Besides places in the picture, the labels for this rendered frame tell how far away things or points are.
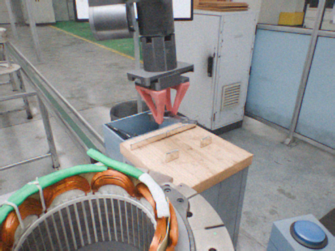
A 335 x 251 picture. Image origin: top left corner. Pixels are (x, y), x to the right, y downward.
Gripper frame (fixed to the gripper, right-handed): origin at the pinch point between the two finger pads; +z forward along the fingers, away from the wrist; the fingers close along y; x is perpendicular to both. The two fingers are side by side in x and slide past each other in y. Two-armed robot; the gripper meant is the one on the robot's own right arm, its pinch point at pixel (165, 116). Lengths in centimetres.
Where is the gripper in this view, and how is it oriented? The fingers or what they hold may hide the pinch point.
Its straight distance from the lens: 49.5
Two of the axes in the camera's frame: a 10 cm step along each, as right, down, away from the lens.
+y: -7.8, 3.3, -5.3
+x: 6.2, 2.9, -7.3
